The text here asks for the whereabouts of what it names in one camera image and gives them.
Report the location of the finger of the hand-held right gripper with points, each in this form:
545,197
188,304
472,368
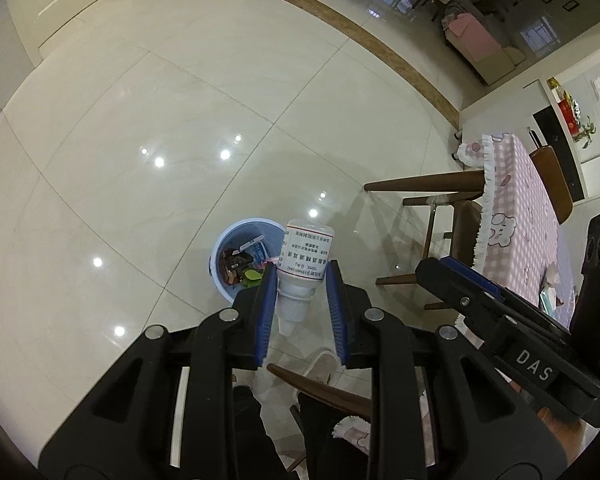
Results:
445,285
472,273

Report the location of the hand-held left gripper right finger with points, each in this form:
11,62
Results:
337,310

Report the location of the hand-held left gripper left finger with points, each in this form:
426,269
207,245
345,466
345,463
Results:
265,310

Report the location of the blue plastic bin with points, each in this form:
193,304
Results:
219,282

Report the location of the white plastic dropper bottle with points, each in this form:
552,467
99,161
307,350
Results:
305,260

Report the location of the white blue cardboard box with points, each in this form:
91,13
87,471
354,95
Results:
255,249

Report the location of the person's right forearm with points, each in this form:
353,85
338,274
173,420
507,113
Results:
560,435

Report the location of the brown wooden dining chair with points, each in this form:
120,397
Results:
467,230
552,182
325,400

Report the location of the person's white slipper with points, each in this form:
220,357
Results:
320,366

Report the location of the person's black trouser leg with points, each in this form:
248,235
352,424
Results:
260,440

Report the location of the green plant in vase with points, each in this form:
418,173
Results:
586,132

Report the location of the red tin box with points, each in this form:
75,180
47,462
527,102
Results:
569,116

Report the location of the pink covered sofa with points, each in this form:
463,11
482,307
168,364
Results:
472,40

